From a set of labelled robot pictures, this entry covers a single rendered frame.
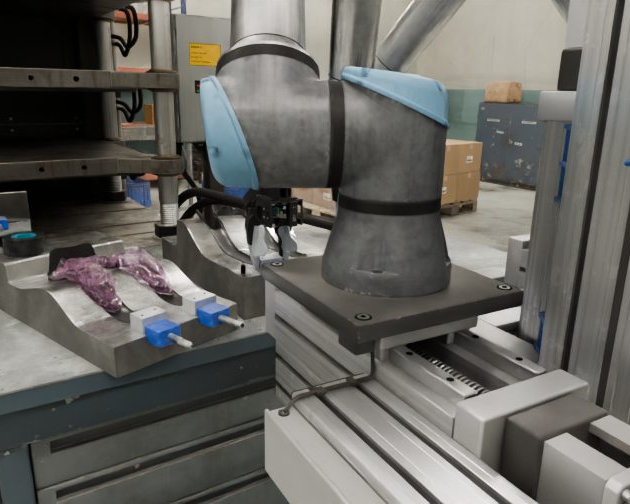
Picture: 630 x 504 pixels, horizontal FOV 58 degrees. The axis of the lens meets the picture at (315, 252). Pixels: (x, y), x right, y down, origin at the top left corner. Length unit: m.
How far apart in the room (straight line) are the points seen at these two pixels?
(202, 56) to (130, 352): 1.22
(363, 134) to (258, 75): 0.12
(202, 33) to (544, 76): 7.11
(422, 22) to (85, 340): 0.81
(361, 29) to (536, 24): 8.02
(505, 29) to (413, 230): 8.65
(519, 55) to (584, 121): 8.38
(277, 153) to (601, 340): 0.38
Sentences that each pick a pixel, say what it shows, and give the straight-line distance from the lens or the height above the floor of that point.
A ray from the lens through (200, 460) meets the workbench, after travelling 1.25.
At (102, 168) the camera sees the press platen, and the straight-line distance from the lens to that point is 1.83.
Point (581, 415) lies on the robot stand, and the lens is 0.54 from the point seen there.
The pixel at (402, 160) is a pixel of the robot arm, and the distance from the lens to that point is 0.59.
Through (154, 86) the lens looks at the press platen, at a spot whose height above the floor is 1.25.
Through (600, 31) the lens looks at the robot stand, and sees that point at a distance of 0.63.
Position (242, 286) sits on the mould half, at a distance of 1.13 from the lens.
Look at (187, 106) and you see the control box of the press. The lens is 1.96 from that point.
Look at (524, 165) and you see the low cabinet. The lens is 8.20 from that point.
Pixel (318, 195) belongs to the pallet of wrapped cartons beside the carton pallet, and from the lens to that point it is 5.61.
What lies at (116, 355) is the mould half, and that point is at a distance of 0.96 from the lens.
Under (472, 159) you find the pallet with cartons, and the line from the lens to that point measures 6.27.
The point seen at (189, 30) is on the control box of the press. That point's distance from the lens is 1.97.
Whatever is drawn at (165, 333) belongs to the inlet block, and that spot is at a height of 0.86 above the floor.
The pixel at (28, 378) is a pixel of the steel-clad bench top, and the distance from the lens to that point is 1.03.
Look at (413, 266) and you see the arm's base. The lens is 0.61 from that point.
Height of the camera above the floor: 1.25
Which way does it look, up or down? 16 degrees down
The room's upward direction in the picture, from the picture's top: 1 degrees clockwise
